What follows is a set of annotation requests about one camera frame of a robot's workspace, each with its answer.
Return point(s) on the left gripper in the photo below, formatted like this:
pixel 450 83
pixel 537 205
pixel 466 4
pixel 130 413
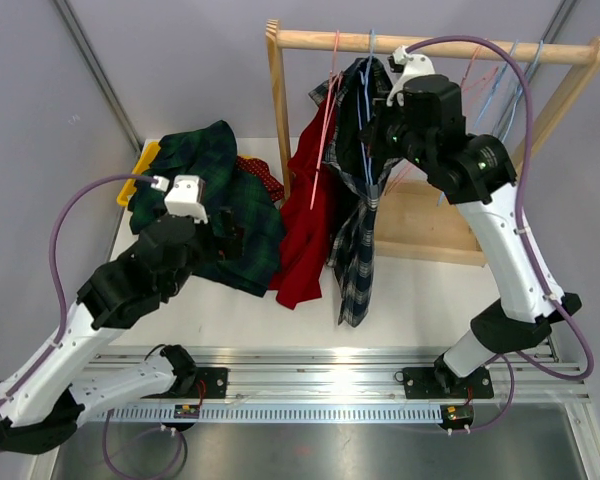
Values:
pixel 224 247

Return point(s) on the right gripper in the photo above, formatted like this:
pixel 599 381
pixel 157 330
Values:
pixel 382 150

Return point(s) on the navy white plaid skirt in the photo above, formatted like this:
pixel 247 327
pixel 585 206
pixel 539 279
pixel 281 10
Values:
pixel 352 251

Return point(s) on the blue hanger with plaid skirt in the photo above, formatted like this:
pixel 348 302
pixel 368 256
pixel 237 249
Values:
pixel 363 105

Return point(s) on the red polka dot skirt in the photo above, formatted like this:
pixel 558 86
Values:
pixel 260 169

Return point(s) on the dark green plaid skirt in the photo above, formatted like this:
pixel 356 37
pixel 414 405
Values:
pixel 211 154

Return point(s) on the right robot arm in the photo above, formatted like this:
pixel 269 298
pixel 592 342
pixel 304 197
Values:
pixel 421 120

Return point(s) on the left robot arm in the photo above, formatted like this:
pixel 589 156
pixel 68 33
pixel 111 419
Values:
pixel 44 403

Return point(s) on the pink hanger left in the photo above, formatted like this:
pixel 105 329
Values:
pixel 333 82

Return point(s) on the wooden clothes rack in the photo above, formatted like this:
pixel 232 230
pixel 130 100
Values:
pixel 410 223

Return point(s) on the yellow plastic tray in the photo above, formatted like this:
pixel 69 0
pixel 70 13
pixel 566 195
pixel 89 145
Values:
pixel 148 154

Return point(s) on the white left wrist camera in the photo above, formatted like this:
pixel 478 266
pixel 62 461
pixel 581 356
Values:
pixel 183 196

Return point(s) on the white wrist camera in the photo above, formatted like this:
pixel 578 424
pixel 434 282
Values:
pixel 183 196
pixel 408 66

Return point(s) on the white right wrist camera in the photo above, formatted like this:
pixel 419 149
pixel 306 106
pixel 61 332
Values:
pixel 408 66

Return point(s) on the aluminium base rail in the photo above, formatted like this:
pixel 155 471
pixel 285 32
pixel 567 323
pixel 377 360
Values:
pixel 339 385

